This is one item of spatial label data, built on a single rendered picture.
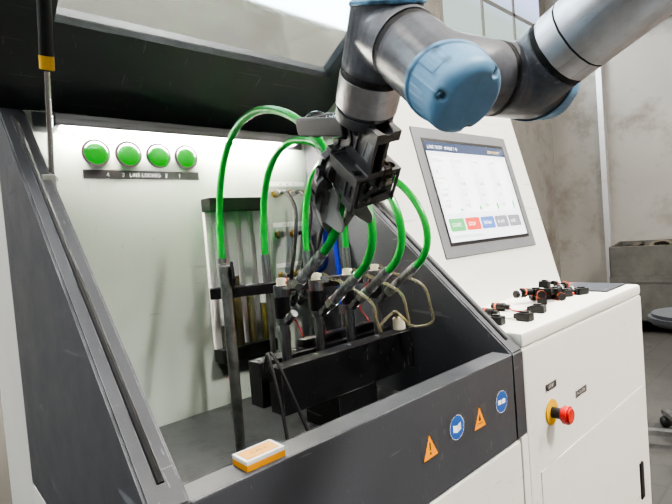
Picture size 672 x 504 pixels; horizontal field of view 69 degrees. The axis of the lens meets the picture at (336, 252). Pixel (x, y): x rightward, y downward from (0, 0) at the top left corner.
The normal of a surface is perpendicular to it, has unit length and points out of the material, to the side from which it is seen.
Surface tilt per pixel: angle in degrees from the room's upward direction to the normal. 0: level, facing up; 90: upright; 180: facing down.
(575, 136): 90
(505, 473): 90
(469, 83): 134
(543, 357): 90
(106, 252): 90
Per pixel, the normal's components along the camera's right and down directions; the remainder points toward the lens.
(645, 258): -0.58, 0.08
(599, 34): -0.40, 0.73
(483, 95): 0.43, 0.69
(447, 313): -0.74, 0.08
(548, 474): 0.67, -0.03
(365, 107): -0.19, 0.69
